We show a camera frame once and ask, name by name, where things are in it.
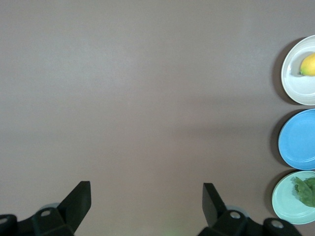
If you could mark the green lettuce leaf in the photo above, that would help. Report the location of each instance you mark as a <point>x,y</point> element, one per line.
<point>306,194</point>

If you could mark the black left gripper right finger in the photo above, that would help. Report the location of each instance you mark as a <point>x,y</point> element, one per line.
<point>214,209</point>

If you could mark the blue round plate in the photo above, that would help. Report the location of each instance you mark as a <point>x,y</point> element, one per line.
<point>297,140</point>

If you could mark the white round plate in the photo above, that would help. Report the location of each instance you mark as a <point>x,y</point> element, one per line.
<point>300,91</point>

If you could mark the yellow lemon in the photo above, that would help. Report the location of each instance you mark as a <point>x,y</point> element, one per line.
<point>308,65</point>

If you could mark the green round plate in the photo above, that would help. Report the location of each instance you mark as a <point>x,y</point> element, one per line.
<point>288,206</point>

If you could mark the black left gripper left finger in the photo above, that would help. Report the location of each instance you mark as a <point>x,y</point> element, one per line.
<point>73,209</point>

